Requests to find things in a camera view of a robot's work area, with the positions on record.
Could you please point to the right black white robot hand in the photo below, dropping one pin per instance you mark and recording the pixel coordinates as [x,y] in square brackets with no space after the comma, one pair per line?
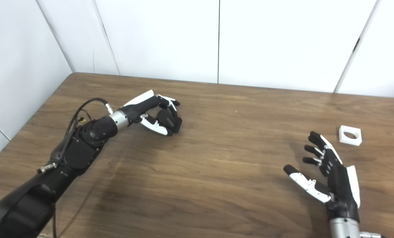
[340,185]

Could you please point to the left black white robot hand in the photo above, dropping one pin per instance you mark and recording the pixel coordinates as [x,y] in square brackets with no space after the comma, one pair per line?
[140,107]

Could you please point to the black peg with square base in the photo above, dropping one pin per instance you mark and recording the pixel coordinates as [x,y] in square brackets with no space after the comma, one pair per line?
[167,119]

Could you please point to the white square piece with hole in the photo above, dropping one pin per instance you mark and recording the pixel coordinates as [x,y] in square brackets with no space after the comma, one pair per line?
[347,140]

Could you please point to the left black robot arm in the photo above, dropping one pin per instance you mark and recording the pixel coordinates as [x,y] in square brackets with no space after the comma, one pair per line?
[68,158]

